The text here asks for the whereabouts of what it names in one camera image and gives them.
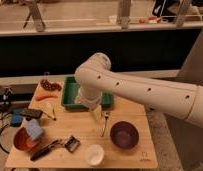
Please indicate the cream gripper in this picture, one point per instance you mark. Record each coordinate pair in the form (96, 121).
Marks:
(97, 112)

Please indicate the black handled brush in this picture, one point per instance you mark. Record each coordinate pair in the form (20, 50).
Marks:
(70, 144)

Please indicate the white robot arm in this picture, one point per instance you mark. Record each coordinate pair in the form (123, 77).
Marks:
(181, 100)

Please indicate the white paper cup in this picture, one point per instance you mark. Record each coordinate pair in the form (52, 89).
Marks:
(94, 155)

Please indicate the metal fork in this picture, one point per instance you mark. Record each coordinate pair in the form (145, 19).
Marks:
(106, 116)

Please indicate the purple bowl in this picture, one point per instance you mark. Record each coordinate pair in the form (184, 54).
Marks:
(124, 135)

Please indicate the green plastic tray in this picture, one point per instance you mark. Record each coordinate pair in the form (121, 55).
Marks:
(69, 94)

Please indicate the orange carrot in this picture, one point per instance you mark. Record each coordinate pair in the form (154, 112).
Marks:
(45, 96)

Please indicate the bunch of red grapes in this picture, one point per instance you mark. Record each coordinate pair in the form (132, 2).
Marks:
(46, 85)

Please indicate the black rectangular remote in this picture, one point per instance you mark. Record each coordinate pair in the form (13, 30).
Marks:
(31, 113)

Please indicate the blue sponge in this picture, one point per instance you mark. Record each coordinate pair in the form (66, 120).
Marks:
(34, 130)

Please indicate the orange bowl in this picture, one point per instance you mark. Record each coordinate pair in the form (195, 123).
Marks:
(23, 142)

